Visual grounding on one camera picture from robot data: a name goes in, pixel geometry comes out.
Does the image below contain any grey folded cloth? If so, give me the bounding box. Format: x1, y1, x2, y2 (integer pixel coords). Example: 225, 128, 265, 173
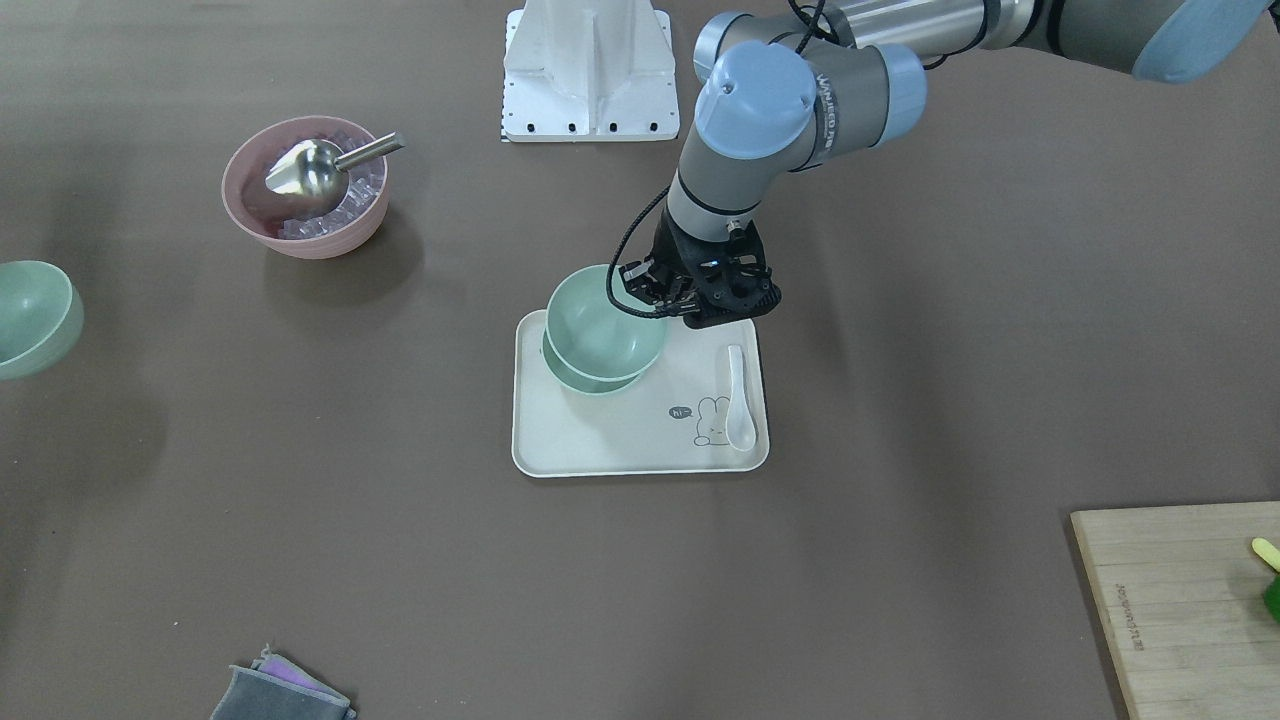
210, 647, 358, 719

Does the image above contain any metal ice scoop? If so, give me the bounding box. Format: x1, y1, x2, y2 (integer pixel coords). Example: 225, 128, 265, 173
264, 132, 406, 220

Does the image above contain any yellow plastic knife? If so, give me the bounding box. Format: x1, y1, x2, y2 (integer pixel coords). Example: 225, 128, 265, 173
1251, 537, 1280, 574

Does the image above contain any cream serving tray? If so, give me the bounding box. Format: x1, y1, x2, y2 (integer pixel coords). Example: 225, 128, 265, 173
511, 310, 771, 478

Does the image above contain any wooden cutting board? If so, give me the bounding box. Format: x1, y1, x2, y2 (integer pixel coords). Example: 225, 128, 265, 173
1070, 501, 1279, 719

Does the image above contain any pink bowl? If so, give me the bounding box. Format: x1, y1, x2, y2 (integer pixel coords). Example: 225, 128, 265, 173
221, 115, 390, 260

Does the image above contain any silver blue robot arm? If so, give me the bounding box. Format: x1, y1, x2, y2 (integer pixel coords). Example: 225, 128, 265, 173
604, 1, 1277, 329

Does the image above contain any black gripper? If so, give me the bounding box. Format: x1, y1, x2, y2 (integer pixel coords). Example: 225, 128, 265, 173
620, 215, 782, 331

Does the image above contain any white ceramic spoon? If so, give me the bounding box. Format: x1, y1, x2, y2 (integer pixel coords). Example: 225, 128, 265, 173
724, 345, 756, 452

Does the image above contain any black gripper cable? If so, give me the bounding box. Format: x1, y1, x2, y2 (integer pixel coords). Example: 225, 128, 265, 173
604, 186, 673, 322

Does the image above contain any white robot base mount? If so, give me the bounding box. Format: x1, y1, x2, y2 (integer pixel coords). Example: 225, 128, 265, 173
500, 1, 681, 143

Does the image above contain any green lime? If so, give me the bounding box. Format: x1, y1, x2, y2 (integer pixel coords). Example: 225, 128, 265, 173
1262, 577, 1280, 623

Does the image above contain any green bowl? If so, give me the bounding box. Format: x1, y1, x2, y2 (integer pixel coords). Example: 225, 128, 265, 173
1, 260, 84, 380
545, 264, 669, 380
541, 331, 644, 396

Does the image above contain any green bowl on tray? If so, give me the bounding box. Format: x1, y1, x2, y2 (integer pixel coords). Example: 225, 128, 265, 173
541, 331, 644, 396

